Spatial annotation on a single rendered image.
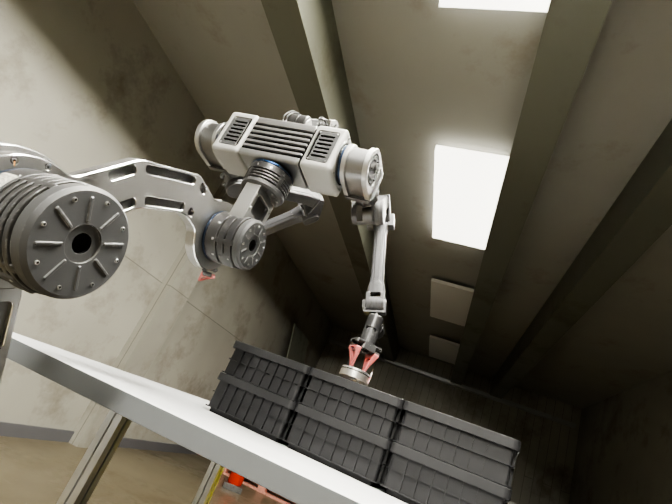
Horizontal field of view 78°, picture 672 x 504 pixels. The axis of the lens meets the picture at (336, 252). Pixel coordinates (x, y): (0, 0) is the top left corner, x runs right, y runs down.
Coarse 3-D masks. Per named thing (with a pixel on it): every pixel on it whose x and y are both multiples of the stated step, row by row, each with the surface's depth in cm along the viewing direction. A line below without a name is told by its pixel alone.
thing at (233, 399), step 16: (224, 384) 133; (240, 384) 130; (224, 400) 131; (240, 400) 128; (256, 400) 127; (272, 400) 124; (288, 400) 123; (224, 416) 129; (240, 416) 126; (256, 416) 125; (272, 416) 122; (288, 416) 123; (256, 432) 123; (272, 432) 121; (288, 432) 124
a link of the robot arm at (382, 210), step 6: (378, 198) 154; (384, 198) 161; (354, 204) 132; (378, 204) 130; (384, 204) 134; (354, 210) 131; (378, 210) 129; (384, 210) 134; (390, 210) 171; (354, 216) 131; (378, 216) 130; (384, 216) 134; (354, 222) 133; (378, 222) 131; (384, 222) 134
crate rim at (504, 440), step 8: (408, 408) 112; (416, 408) 111; (424, 408) 110; (424, 416) 109; (432, 416) 109; (440, 416) 108; (448, 416) 108; (448, 424) 107; (456, 424) 106; (464, 424) 106; (472, 424) 105; (472, 432) 104; (480, 432) 104; (488, 432) 103; (496, 432) 102; (496, 440) 102; (504, 440) 101; (512, 440) 101; (512, 448) 100
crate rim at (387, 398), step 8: (312, 368) 126; (320, 376) 124; (328, 376) 123; (336, 376) 122; (336, 384) 121; (344, 384) 120; (352, 384) 119; (360, 384) 119; (360, 392) 118; (368, 392) 117; (376, 392) 116; (384, 400) 114; (392, 400) 114; (400, 400) 114; (400, 408) 113
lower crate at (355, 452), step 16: (304, 416) 120; (320, 416) 118; (304, 432) 118; (320, 432) 117; (336, 432) 115; (352, 432) 113; (368, 432) 112; (304, 448) 116; (320, 448) 114; (336, 448) 113; (352, 448) 112; (368, 448) 111; (384, 448) 109; (336, 464) 110; (352, 464) 110; (368, 464) 108; (384, 464) 109; (368, 480) 107
